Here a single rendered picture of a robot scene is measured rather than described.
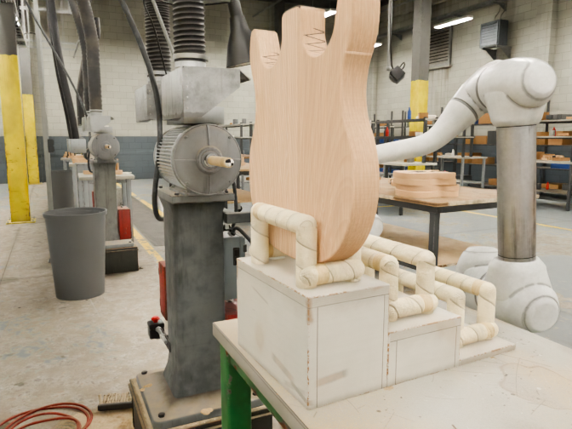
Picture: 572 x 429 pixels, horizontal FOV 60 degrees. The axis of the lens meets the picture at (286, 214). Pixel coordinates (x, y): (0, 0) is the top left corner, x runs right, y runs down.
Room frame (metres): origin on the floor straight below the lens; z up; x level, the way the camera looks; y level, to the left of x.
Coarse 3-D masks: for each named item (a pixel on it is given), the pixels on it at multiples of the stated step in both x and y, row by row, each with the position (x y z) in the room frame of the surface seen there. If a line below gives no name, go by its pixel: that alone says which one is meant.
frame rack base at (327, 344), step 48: (240, 288) 0.90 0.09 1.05; (288, 288) 0.73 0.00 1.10; (336, 288) 0.72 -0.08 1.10; (384, 288) 0.74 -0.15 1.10; (240, 336) 0.90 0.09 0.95; (288, 336) 0.73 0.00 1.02; (336, 336) 0.70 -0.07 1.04; (384, 336) 0.74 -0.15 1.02; (288, 384) 0.73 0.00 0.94; (336, 384) 0.70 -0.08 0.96; (384, 384) 0.74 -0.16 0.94
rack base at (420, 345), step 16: (400, 320) 0.80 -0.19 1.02; (416, 320) 0.80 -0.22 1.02; (432, 320) 0.80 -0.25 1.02; (448, 320) 0.81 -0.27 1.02; (400, 336) 0.76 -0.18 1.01; (416, 336) 0.77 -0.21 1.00; (432, 336) 0.79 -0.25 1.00; (448, 336) 0.81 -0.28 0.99; (400, 352) 0.76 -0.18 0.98; (416, 352) 0.77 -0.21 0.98; (432, 352) 0.79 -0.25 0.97; (448, 352) 0.81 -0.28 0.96; (400, 368) 0.76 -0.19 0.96; (416, 368) 0.77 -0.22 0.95; (432, 368) 0.79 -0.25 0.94; (448, 368) 0.81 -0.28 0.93
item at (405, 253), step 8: (368, 240) 0.97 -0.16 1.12; (376, 240) 0.95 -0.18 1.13; (384, 240) 0.94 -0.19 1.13; (368, 248) 0.97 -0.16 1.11; (376, 248) 0.94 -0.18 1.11; (384, 248) 0.92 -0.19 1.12; (392, 248) 0.91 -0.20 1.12; (400, 248) 0.89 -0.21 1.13; (408, 248) 0.88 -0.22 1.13; (416, 248) 0.87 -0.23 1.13; (400, 256) 0.88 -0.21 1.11; (408, 256) 0.87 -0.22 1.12; (416, 256) 0.85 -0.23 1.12; (424, 256) 0.84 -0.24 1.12; (432, 256) 0.84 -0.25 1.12
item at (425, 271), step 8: (416, 264) 0.85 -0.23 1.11; (424, 264) 0.83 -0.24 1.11; (432, 264) 0.83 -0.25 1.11; (416, 272) 0.85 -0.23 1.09; (424, 272) 0.83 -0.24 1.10; (432, 272) 0.83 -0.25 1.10; (416, 280) 0.85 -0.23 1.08; (424, 280) 0.83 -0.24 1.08; (432, 280) 0.84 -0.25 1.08; (416, 288) 0.84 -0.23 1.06; (424, 288) 0.83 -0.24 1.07; (432, 288) 0.84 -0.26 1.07; (424, 312) 0.83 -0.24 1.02
